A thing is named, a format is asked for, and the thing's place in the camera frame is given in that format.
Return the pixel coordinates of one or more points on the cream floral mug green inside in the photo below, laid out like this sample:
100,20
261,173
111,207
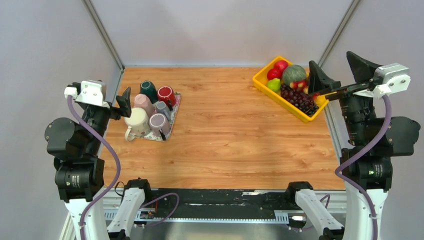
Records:
137,124

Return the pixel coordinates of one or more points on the right arm base link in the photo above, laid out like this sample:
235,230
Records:
302,195

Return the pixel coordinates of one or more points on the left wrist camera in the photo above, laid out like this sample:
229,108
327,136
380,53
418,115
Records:
91,92

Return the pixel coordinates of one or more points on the red mug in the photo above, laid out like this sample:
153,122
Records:
167,95

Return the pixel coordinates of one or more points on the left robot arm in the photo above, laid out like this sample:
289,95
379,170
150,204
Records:
74,144

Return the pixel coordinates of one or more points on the red cherry cluster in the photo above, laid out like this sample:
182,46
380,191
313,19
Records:
300,86

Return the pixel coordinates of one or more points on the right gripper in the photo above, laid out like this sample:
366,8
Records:
319,81

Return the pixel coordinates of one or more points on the red apple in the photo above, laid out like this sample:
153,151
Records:
280,65
274,73

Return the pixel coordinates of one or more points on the mauve mug black handle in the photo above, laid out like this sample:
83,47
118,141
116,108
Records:
160,126

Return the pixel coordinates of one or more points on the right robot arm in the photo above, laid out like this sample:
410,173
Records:
375,137

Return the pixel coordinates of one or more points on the dark green mug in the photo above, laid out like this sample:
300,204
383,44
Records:
148,88

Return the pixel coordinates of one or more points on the floral serving tray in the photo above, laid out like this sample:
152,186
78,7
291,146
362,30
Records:
174,110

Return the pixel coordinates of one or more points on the left arm base link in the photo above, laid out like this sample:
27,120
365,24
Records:
134,195

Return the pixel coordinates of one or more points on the yellow plastic bin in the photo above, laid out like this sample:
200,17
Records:
260,81

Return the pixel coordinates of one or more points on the red apple upper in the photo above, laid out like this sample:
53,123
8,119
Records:
280,65

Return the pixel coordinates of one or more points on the dark purple grape bunch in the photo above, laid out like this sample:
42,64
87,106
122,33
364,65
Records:
299,99

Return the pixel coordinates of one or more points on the green melon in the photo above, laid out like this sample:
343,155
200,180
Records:
293,73

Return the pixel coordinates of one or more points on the grey blue mug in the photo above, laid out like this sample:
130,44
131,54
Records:
162,107

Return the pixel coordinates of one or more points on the green pear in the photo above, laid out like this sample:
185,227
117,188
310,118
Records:
274,85

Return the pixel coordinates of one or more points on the red apple lower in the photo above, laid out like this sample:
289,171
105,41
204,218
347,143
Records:
274,73

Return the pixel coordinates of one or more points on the pink faceted mug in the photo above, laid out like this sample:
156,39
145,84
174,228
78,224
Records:
142,101

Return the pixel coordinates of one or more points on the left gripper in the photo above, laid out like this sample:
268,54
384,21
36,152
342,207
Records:
124,103

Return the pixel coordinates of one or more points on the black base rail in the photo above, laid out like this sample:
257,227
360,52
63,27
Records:
198,203

